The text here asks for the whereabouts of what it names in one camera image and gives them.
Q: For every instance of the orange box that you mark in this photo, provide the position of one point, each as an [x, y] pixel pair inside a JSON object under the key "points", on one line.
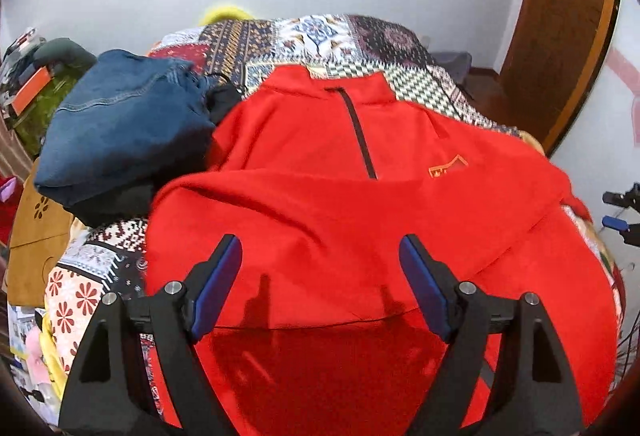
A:
{"points": [[31, 90]]}

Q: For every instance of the brown striped cloth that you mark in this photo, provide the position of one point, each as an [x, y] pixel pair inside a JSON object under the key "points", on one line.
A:
{"points": [[12, 145]]}

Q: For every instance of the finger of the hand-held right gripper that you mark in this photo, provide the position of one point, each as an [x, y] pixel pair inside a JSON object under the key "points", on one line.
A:
{"points": [[617, 223], [627, 198]]}

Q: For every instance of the folded blue jeans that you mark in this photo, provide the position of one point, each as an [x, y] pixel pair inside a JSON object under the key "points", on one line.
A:
{"points": [[120, 125]]}

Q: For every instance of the green patterned bag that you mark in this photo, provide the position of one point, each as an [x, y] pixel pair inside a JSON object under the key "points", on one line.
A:
{"points": [[47, 120]]}

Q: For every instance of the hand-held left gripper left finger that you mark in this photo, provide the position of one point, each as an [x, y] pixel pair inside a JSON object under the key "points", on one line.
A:
{"points": [[221, 286]]}

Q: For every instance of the yellow plush toy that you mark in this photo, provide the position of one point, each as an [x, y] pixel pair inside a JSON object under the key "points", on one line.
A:
{"points": [[225, 13]]}

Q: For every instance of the grey bag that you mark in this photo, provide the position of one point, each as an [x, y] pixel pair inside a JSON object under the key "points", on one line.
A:
{"points": [[452, 63]]}

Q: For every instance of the red fleece zip jacket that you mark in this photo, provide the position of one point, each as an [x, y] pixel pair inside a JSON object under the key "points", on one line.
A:
{"points": [[320, 196]]}

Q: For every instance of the black cloth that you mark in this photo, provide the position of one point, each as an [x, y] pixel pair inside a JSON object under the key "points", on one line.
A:
{"points": [[117, 206]]}

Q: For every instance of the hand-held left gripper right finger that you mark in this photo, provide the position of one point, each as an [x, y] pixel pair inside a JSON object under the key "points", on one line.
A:
{"points": [[424, 286]]}

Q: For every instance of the patchwork printed blanket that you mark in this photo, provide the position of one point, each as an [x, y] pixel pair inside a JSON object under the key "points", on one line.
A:
{"points": [[320, 35]]}

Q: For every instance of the brown cloth with flower cutouts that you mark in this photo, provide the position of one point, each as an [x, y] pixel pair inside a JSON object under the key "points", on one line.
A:
{"points": [[35, 241]]}

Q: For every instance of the dark grey-green cushion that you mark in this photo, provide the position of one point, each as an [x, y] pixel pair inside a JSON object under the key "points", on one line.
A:
{"points": [[65, 49]]}

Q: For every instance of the brown wooden door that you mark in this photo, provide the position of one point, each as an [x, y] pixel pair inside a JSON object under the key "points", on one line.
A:
{"points": [[560, 15]]}

